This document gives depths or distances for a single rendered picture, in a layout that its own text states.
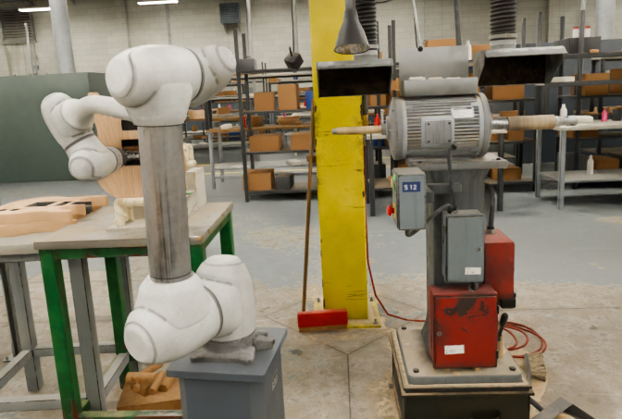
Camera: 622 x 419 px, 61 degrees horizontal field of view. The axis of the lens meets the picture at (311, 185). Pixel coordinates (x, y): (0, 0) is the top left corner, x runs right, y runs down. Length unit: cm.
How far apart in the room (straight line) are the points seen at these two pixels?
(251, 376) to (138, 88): 78
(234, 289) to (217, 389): 27
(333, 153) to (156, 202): 190
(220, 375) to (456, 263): 103
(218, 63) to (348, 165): 185
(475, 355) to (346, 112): 149
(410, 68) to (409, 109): 23
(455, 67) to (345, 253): 139
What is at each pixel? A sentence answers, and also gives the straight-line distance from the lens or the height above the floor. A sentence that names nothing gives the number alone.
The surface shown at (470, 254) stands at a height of 77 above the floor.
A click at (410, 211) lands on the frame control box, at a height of 99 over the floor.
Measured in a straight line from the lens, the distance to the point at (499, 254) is 224.
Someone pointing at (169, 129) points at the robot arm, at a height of 135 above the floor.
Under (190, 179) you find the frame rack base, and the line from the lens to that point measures 231.
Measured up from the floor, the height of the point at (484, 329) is 48.
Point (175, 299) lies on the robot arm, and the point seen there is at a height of 95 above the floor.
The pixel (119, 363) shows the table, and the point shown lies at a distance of 272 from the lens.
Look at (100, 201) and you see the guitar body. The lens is 259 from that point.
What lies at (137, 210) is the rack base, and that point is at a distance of 224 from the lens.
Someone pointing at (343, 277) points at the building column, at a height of 30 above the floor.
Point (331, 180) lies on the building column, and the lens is 307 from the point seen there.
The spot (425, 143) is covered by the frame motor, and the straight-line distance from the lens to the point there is 208.
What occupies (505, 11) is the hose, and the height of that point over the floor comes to 168.
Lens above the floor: 142
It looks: 10 degrees down
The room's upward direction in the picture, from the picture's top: 3 degrees counter-clockwise
